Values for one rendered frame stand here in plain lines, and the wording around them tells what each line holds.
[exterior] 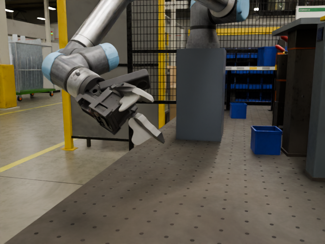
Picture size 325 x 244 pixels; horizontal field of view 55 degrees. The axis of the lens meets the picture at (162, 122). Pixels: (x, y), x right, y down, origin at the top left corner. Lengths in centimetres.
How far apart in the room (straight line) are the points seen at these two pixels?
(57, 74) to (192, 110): 74
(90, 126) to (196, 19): 274
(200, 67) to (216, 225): 82
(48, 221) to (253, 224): 43
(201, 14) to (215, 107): 40
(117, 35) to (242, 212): 317
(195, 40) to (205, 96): 24
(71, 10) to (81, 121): 131
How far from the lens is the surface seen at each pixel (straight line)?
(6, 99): 853
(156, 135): 70
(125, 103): 61
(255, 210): 77
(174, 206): 75
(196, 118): 138
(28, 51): 1159
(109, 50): 86
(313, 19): 107
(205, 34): 140
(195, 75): 136
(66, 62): 79
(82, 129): 399
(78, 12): 396
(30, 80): 1148
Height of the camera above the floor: 102
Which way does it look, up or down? 10 degrees down
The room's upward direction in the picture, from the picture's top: straight up
